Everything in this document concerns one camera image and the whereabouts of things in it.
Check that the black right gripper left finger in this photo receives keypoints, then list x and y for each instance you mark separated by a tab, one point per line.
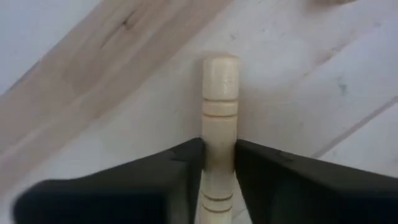
124	193

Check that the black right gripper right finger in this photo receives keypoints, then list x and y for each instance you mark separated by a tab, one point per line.
311	193

